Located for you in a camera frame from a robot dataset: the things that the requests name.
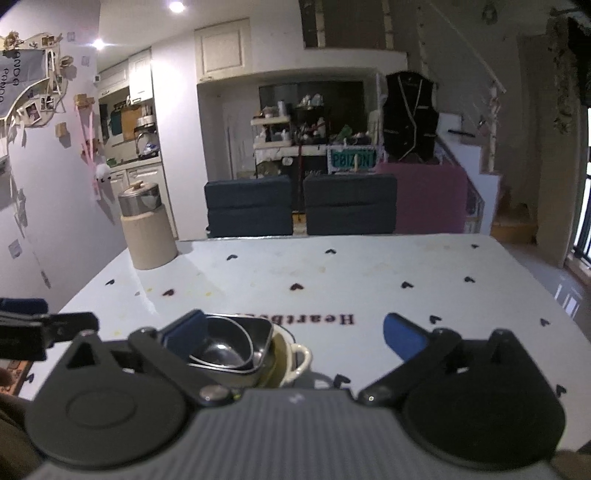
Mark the white stair cabinet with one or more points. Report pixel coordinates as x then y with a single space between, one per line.
480 184

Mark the stair railing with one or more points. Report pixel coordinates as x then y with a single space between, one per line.
466 50

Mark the black vest with white trim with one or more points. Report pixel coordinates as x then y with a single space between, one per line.
408 115

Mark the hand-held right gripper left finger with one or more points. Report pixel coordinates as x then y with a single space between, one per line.
184 333

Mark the white upper cabinet door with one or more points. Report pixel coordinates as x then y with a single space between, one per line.
222 48

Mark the purple board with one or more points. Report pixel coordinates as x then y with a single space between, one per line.
429 198

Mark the white kitchen base cabinet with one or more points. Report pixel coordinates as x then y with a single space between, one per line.
147 177

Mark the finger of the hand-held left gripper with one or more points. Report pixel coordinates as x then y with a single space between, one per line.
55 325
23 307

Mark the round steel bowl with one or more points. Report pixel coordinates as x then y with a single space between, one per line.
226 350

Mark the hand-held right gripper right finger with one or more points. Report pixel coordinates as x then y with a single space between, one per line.
404 338

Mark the teal sign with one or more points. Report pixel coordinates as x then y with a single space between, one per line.
351 159

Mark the beige canister with steel lid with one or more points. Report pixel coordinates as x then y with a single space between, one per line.
147 235

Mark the cream shelf rack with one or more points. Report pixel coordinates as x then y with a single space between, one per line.
272 121

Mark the steel rectangular container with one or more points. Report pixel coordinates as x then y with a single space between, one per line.
261 339

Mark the white wall photo display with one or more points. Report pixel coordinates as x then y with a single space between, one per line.
32 92

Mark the dark blue chair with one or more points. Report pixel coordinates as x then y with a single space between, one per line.
351 205
249 207

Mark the mottled hanging garment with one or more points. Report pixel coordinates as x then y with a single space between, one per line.
563 69

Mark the pink hanging plush toy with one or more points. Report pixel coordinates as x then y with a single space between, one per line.
101 170

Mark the wooden cutting board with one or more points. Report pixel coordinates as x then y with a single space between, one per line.
129 124

